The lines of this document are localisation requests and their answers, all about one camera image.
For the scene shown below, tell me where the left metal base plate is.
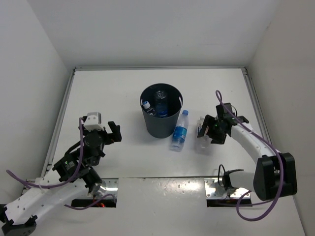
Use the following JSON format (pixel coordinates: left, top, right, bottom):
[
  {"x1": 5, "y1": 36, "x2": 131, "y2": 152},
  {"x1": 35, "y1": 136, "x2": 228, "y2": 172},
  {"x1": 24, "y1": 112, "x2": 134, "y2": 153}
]
[{"x1": 89, "y1": 178, "x2": 118, "y2": 199}]

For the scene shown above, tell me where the aluminium frame rail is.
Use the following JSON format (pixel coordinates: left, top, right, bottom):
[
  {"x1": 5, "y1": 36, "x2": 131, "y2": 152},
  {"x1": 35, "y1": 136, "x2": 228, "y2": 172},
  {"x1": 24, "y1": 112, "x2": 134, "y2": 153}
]
[
  {"x1": 241, "y1": 67, "x2": 272, "y2": 144},
  {"x1": 40, "y1": 68, "x2": 76, "y2": 177}
]

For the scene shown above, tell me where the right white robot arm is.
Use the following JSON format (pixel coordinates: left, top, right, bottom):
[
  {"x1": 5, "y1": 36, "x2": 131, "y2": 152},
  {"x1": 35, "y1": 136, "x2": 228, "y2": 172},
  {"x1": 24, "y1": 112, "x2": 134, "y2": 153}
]
[{"x1": 197, "y1": 103, "x2": 297, "y2": 201}]

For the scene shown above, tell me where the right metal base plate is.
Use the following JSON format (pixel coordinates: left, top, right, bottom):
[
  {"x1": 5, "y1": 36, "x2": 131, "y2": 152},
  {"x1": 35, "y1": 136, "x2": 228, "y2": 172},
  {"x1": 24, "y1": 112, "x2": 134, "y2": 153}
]
[{"x1": 204, "y1": 177, "x2": 248, "y2": 200}]

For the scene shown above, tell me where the black thin cable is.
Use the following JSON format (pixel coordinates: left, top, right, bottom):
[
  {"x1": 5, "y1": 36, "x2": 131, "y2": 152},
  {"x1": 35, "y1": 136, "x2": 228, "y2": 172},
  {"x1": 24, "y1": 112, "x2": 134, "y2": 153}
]
[{"x1": 218, "y1": 165, "x2": 233, "y2": 197}]

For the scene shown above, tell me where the tall blue cap bottle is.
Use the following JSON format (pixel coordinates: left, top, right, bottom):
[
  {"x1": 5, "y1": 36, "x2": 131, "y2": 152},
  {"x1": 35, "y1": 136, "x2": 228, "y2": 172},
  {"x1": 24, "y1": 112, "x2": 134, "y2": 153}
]
[{"x1": 170, "y1": 110, "x2": 189, "y2": 152}]

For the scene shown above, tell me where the left aluminium frame rail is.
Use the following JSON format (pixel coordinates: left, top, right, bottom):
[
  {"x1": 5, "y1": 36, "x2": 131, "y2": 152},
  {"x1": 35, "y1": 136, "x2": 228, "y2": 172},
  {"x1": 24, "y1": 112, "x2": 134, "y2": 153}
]
[{"x1": 40, "y1": 68, "x2": 76, "y2": 177}]

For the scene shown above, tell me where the metal base plate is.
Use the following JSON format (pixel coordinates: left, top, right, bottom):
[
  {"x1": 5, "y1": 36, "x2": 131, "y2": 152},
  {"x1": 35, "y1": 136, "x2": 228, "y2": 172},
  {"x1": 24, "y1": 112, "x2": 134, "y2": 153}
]
[
  {"x1": 89, "y1": 178, "x2": 118, "y2": 199},
  {"x1": 204, "y1": 177, "x2": 248, "y2": 200}
]

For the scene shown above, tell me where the right aluminium frame rail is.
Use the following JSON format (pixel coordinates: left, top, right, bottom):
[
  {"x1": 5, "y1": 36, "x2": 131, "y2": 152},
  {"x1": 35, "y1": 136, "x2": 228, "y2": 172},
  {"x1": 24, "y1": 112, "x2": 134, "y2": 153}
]
[{"x1": 241, "y1": 67, "x2": 272, "y2": 144}]

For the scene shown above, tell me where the orange white label bottle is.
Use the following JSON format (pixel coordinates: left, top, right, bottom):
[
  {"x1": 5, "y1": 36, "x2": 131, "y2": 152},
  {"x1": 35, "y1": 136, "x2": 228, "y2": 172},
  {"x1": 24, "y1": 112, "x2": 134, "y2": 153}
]
[{"x1": 195, "y1": 117, "x2": 212, "y2": 155}]

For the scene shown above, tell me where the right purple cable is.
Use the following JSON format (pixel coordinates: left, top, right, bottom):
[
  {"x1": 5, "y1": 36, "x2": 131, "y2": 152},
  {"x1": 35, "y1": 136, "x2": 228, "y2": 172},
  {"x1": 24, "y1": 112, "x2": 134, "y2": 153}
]
[{"x1": 215, "y1": 90, "x2": 284, "y2": 220}]

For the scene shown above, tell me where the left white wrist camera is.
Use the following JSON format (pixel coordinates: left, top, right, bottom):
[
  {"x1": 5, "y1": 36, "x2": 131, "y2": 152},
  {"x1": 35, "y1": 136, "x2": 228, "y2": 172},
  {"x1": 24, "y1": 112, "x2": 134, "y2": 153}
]
[{"x1": 83, "y1": 112, "x2": 104, "y2": 131}]

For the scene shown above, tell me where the dark grey plastic bin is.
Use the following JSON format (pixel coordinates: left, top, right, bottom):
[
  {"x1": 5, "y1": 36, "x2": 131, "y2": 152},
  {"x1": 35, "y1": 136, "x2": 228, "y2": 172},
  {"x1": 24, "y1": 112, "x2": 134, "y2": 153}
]
[{"x1": 140, "y1": 83, "x2": 183, "y2": 138}]

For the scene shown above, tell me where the short blue label bottle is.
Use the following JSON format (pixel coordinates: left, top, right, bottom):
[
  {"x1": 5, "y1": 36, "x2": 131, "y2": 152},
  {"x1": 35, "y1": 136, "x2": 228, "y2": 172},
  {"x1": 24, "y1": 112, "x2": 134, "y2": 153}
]
[{"x1": 155, "y1": 90, "x2": 168, "y2": 118}]

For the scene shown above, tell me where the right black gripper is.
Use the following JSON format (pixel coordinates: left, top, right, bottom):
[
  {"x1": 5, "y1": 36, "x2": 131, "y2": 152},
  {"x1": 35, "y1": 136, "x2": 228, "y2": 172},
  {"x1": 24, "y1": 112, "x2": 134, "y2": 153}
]
[{"x1": 197, "y1": 115, "x2": 226, "y2": 145}]

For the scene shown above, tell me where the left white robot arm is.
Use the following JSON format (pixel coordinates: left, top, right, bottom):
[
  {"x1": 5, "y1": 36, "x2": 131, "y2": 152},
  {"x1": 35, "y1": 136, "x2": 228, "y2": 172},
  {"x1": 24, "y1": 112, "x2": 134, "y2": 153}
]
[{"x1": 0, "y1": 117, "x2": 122, "y2": 236}]

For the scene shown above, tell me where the clear crushed plastic bottle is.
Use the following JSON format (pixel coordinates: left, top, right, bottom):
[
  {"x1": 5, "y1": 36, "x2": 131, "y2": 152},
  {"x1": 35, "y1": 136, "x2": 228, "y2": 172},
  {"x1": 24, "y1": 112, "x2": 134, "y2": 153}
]
[{"x1": 142, "y1": 101, "x2": 157, "y2": 117}]

